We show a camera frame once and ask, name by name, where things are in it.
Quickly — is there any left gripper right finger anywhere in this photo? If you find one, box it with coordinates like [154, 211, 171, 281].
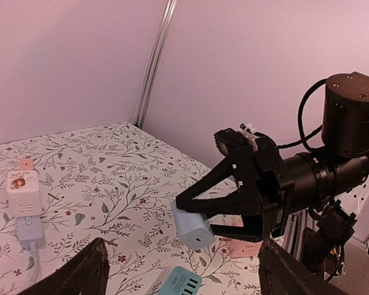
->
[258, 238, 347, 295]

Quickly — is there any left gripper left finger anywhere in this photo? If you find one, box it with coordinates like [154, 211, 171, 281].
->
[20, 237, 109, 295]

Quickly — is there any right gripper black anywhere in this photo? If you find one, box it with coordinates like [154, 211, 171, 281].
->
[175, 136, 295, 243]

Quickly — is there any pink cube socket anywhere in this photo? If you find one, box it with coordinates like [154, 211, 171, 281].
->
[226, 240, 262, 258]

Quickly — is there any small blue charger plug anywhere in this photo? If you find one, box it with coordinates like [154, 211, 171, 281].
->
[171, 200, 215, 250]

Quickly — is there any light blue power strip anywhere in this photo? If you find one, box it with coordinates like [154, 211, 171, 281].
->
[15, 216, 46, 250]

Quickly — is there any teal power strip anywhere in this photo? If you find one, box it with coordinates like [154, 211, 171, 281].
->
[158, 266, 202, 295]

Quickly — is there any white cube socket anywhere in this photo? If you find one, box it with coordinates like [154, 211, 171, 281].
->
[6, 170, 42, 218]

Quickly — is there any small pink charger plug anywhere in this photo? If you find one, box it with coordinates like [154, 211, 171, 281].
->
[20, 158, 34, 171]

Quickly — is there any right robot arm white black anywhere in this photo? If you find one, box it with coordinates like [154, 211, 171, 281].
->
[173, 72, 369, 275]

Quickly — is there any floral patterned table mat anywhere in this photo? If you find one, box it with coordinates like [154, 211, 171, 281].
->
[0, 123, 261, 294]

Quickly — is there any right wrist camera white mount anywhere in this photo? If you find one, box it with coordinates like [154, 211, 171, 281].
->
[213, 123, 264, 156]

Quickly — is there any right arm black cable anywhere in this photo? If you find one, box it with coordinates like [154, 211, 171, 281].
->
[276, 78, 328, 151]

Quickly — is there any right aluminium frame post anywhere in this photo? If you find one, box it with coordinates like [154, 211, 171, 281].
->
[133, 0, 178, 129]

